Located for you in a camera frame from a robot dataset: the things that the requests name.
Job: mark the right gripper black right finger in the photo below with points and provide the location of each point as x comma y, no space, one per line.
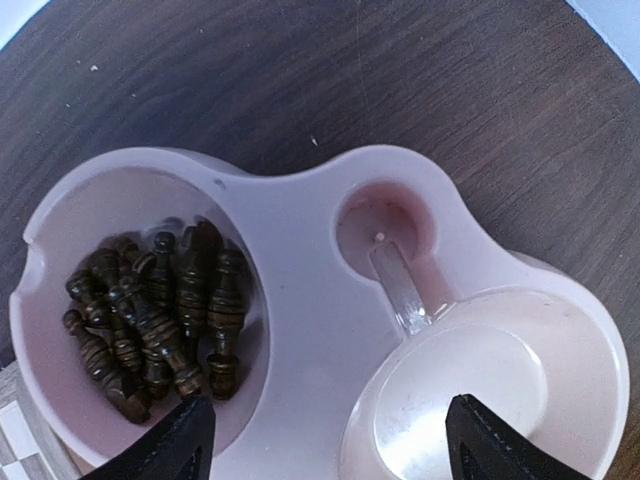
483,446

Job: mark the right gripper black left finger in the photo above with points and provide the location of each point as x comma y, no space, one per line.
180,446

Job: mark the dark chess pieces pile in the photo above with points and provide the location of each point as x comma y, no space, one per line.
170,317

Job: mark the pink plastic double bowl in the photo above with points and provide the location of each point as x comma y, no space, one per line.
376,297

